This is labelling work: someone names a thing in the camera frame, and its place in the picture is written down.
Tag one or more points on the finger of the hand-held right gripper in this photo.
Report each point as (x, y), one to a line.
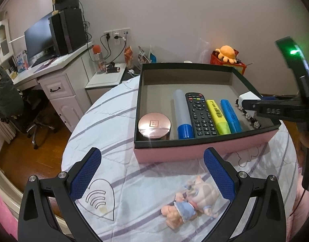
(268, 98)
(249, 105)

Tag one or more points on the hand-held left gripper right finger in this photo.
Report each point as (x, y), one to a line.
(220, 174)

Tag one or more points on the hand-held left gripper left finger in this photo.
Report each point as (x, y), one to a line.
(85, 176)

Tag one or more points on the white power adapter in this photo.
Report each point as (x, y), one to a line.
(247, 95)

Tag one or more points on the pink storage box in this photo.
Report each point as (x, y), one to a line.
(169, 153)

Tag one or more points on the translucent tube with blue cap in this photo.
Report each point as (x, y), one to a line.
(181, 111)

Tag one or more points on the blue highlighter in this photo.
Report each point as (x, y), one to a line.
(231, 117)

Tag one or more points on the small baby doll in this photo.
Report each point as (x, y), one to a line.
(202, 194)

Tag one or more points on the yellow highlighter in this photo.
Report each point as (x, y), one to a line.
(217, 117)

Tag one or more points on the black remote control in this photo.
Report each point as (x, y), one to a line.
(201, 116)

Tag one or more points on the red printed toy box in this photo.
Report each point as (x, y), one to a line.
(217, 60)

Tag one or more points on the orange plush octopus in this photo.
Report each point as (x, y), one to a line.
(226, 53)

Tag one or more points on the clear plastic bag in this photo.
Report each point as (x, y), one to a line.
(203, 50)

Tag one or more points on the white desk with drawers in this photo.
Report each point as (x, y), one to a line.
(66, 98)

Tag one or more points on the rose gold round compact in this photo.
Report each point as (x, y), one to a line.
(155, 126)

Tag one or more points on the black office chair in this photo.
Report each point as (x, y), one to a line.
(30, 116)

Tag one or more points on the pink garment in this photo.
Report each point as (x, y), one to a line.
(295, 221)

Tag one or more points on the white radiator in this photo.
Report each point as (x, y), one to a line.
(4, 131)

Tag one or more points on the pink cloth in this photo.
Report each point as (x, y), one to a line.
(1, 219)

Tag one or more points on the white low side table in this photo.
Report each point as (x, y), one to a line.
(104, 82)

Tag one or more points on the blue packet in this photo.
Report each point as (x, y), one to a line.
(153, 56)

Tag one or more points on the small black device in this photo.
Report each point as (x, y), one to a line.
(113, 69)

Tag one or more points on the dark jacket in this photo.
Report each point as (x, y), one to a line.
(4, 95)

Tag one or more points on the white printed packet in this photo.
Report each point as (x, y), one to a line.
(143, 56)

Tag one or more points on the bottle with orange cap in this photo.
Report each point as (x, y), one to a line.
(99, 60)

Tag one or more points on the black keyboard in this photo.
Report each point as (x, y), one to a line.
(44, 60)

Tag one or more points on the orange snack packet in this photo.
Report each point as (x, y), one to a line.
(128, 56)

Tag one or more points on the blue printed box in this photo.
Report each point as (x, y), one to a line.
(21, 61)

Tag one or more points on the black computer tower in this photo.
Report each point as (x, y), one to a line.
(68, 31)

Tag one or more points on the black computer monitor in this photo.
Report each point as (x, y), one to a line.
(39, 37)

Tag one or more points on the white wall outlet strip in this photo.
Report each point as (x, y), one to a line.
(117, 34)

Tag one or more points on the white wall cabinet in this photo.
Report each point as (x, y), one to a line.
(1, 37)

